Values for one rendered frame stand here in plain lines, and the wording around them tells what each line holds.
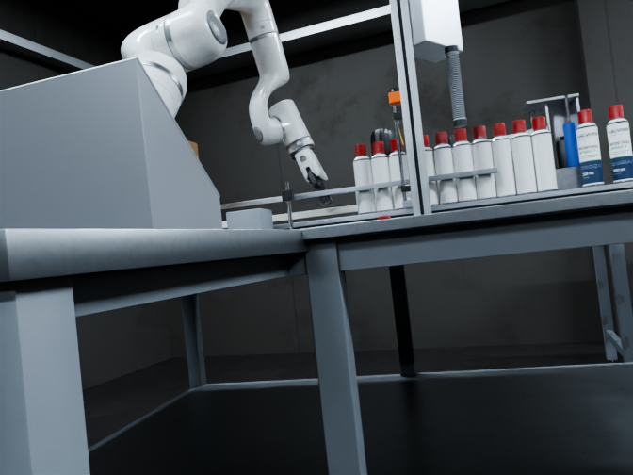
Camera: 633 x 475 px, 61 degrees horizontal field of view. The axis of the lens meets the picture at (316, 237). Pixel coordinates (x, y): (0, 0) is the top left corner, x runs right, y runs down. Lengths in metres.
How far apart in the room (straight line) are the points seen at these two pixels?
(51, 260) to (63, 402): 0.12
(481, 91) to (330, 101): 1.13
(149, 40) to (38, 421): 0.89
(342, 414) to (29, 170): 0.65
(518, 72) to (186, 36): 3.20
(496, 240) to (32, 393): 0.73
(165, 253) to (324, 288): 0.43
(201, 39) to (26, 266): 0.79
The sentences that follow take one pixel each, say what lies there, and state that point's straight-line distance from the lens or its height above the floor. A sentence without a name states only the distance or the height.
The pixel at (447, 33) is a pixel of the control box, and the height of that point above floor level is 1.32.
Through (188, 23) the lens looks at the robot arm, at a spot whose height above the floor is 1.27.
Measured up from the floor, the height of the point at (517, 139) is 1.03.
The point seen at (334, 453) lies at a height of 0.42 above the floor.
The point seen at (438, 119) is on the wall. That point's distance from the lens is 4.11.
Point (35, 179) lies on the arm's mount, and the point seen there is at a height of 0.94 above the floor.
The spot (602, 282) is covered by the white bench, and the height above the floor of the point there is 0.46.
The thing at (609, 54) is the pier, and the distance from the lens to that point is 4.01.
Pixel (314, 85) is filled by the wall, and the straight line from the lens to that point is 4.42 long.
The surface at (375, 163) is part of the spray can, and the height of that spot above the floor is 1.02.
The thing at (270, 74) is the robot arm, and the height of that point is 1.31.
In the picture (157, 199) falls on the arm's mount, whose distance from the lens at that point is 0.82.
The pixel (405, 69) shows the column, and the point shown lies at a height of 1.23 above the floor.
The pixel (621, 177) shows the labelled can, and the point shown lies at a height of 0.89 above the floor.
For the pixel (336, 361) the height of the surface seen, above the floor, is 0.59.
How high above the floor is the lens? 0.79
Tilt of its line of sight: 2 degrees up
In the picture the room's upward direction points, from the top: 6 degrees counter-clockwise
